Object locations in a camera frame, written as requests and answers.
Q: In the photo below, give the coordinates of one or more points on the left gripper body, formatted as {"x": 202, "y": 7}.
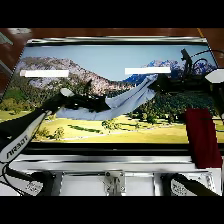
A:
{"x": 86, "y": 103}

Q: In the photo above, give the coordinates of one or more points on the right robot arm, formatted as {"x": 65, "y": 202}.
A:
{"x": 213, "y": 90}

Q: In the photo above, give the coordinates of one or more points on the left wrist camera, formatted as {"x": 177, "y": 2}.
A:
{"x": 88, "y": 88}

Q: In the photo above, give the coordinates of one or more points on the light blue shirt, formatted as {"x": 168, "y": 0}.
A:
{"x": 126, "y": 103}

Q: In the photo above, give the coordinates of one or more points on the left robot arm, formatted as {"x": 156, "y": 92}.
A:
{"x": 20, "y": 133}

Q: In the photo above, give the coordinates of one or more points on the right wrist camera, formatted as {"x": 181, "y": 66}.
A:
{"x": 186, "y": 63}

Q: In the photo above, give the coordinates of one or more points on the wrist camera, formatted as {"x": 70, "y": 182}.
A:
{"x": 186, "y": 63}
{"x": 88, "y": 88}

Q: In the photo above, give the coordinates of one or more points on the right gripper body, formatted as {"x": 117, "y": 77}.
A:
{"x": 161, "y": 85}

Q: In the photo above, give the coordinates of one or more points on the silver frame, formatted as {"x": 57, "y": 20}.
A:
{"x": 113, "y": 173}

